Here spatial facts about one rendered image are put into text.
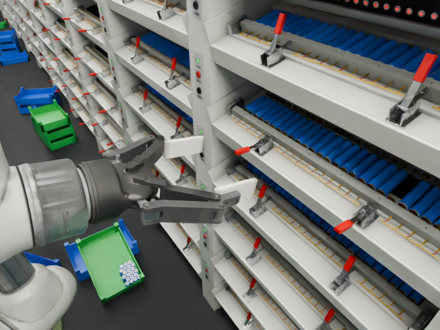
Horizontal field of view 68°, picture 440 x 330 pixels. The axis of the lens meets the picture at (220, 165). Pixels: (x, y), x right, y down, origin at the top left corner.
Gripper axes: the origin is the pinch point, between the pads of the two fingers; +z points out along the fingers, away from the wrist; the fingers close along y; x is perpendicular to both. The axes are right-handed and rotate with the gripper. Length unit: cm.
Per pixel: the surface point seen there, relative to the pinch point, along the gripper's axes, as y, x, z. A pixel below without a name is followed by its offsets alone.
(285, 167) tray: -4.8, -7.8, 22.5
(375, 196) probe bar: 13.5, -3.8, 25.1
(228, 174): -28.7, -25.6, 28.9
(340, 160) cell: 3.4, -2.7, 28.1
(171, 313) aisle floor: -41, -103, 24
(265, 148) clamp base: -11.4, -6.6, 22.3
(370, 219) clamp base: 15.2, -6.8, 23.0
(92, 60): -152, -26, 28
